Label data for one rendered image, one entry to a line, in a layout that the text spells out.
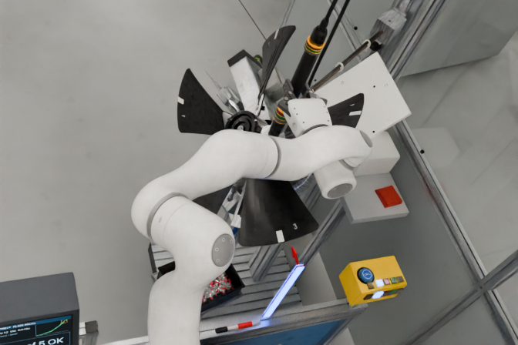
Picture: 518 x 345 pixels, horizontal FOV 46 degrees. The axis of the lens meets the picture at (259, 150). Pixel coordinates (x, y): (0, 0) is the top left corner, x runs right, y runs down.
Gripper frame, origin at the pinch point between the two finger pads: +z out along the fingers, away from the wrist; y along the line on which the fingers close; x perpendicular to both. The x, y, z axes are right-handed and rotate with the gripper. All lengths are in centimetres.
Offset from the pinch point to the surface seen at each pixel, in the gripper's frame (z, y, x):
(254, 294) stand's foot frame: 2, 30, -142
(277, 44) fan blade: 30.5, 9.8, -14.5
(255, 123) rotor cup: 7.6, -2.0, -23.8
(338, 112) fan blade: 0.9, 17.7, -12.1
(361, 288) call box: -40, 22, -43
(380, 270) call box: -36, 30, -43
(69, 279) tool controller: -31, -58, -27
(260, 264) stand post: 11, 32, -130
